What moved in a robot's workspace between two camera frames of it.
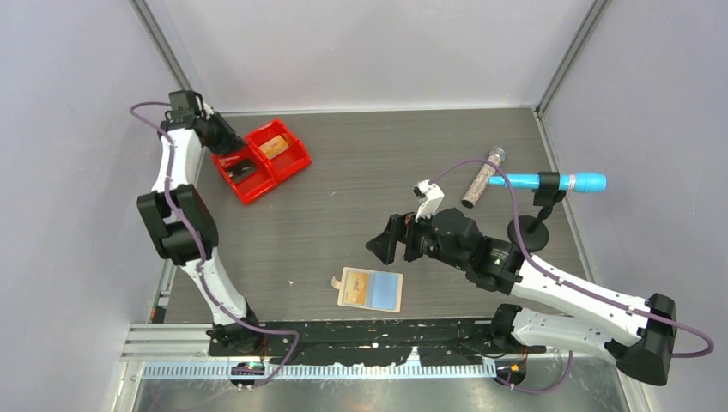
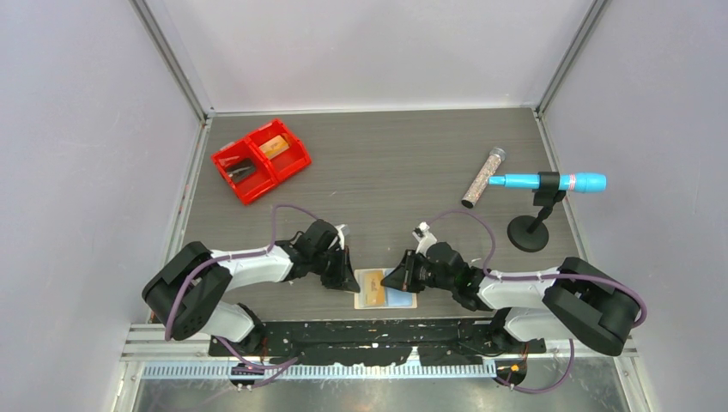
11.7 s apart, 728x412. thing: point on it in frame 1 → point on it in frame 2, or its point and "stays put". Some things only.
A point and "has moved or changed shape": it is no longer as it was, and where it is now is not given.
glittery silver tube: x=497 y=154 stays put
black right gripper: x=399 y=227 → x=404 y=275
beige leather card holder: x=369 y=289 has moved or changed shape
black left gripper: x=232 y=143 → x=343 y=279
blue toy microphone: x=579 y=181 stays put
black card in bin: x=239 y=169 stays put
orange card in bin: x=274 y=147 stays put
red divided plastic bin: x=269 y=155 stays put
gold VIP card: x=356 y=287 has moved or changed shape
